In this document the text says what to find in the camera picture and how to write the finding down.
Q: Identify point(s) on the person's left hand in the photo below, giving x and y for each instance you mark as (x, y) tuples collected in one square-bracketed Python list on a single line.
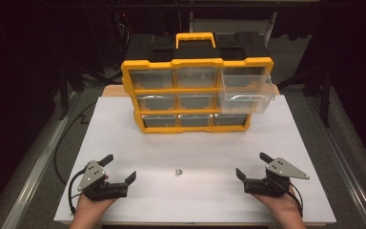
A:
[(90, 206)]

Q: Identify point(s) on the person's right hand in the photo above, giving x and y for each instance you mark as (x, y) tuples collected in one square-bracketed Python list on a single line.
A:
[(282, 203)]

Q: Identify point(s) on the set of closed clear drawers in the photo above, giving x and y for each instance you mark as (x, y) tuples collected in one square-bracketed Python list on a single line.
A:
[(152, 79)]

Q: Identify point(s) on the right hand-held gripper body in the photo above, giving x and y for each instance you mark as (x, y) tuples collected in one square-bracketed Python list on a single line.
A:
[(279, 170)]

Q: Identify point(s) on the yellow black drawer organiser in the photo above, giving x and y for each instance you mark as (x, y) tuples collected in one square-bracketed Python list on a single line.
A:
[(197, 63)]

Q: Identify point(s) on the clear plastic drawer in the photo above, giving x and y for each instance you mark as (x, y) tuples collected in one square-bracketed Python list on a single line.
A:
[(248, 102)]

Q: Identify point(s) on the grey metal frame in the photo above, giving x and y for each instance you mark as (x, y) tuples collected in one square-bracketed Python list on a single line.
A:
[(232, 25)]

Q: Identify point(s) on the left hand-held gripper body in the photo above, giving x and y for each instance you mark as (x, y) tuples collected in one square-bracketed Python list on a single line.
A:
[(92, 178)]

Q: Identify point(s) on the small metal screw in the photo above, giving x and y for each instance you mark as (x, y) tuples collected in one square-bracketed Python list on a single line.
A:
[(178, 172)]

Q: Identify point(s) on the aluminium floor rail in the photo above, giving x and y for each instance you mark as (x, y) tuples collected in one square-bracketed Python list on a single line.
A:
[(38, 165), (340, 159)]

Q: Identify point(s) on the black metal stand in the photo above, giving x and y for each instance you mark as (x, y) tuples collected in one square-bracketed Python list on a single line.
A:
[(64, 95), (325, 105)]

